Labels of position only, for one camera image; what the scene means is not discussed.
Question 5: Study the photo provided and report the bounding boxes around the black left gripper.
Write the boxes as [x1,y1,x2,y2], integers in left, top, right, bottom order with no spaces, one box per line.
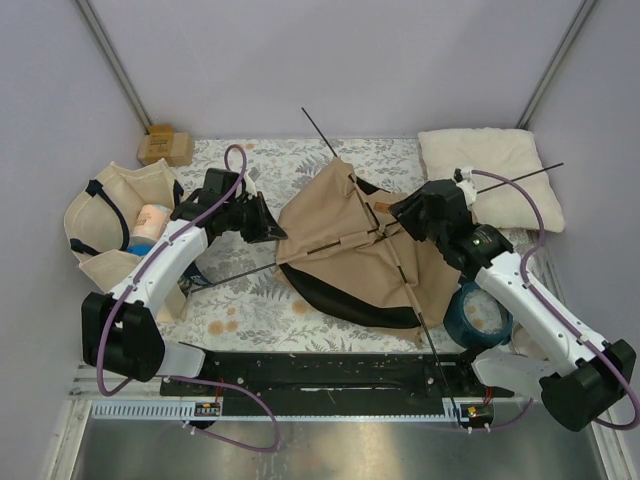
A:
[224,191,287,244]

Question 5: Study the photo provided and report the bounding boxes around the black tent pole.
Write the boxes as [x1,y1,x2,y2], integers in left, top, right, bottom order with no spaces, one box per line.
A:
[178,162,565,294]
[301,107,461,425]

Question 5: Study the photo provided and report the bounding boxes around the beige fabric pet tent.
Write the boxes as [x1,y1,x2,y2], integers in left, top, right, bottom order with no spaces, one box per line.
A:
[276,158,460,342]

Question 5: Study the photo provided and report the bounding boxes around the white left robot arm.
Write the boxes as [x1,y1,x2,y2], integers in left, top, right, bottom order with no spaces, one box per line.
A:
[81,168,287,395]

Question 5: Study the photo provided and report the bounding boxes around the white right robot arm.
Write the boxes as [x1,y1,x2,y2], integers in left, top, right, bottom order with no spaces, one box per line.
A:
[389,177,639,432]

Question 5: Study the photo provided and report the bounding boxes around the floral patterned mat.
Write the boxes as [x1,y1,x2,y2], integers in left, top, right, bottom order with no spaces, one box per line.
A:
[159,139,462,353]

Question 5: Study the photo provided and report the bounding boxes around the white fluffy pillow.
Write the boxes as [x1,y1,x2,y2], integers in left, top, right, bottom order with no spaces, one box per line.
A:
[416,127,566,234]

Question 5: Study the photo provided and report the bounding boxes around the cardboard box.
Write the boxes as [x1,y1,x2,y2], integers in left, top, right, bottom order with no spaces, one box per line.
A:
[137,124,194,167]

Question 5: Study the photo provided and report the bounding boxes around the cream canvas tote bag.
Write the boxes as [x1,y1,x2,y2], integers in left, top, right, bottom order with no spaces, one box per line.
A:
[64,160,184,293]

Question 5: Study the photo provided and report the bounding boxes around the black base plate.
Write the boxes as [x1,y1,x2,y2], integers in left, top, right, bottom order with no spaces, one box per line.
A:
[160,352,488,419]

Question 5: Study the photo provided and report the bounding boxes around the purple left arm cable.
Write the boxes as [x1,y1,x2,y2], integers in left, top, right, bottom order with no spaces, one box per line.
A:
[97,143,281,454]

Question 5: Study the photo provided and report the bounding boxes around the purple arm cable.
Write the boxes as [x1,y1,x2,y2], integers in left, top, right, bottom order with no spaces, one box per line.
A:
[469,169,640,434]
[97,143,281,454]

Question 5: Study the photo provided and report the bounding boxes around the white slotted cable duct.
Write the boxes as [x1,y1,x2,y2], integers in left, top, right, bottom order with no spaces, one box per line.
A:
[91,398,223,421]

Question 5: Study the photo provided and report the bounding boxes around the aluminium frame post left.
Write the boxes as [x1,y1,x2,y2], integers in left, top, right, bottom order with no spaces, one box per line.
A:
[73,0,152,134]

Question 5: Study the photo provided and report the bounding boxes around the aluminium frame post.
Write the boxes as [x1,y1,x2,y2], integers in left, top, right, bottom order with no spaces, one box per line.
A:
[73,0,152,134]
[515,0,601,130]

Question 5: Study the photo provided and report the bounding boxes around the aluminium frame post right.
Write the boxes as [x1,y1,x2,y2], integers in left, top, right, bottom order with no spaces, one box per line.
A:
[515,0,601,130]

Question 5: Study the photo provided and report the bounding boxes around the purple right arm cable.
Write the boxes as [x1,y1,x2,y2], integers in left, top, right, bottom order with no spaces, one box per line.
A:
[469,169,640,434]

